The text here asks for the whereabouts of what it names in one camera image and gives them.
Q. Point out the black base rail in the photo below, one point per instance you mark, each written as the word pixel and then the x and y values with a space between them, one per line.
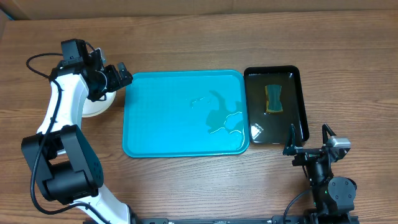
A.
pixel 274 220

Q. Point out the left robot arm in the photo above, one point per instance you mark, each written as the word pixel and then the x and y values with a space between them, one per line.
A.
pixel 66 173

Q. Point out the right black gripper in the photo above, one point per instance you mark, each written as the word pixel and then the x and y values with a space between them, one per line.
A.
pixel 305 154

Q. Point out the teal plastic tray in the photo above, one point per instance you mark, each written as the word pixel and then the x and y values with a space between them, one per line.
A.
pixel 185 114

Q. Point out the black water tray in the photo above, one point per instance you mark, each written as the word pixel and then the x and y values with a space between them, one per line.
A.
pixel 266 128

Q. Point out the green yellow sponge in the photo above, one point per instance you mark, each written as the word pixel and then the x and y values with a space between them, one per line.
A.
pixel 273 103

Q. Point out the white plate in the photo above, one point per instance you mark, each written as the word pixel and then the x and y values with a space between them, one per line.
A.
pixel 91 109

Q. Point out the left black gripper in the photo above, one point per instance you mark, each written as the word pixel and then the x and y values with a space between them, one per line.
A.
pixel 115 81

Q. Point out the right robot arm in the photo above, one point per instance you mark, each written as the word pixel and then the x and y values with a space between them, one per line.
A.
pixel 333 197

